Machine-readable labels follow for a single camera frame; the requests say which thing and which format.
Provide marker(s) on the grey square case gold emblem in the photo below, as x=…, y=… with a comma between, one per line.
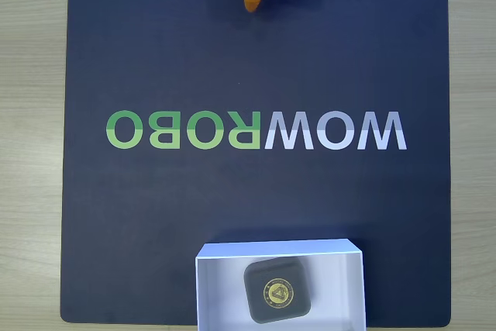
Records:
x=277, y=292

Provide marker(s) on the dark mat with WOWROBO print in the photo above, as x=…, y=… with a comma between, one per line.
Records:
x=116, y=211

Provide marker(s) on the white cardboard box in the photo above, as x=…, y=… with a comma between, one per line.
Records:
x=217, y=292

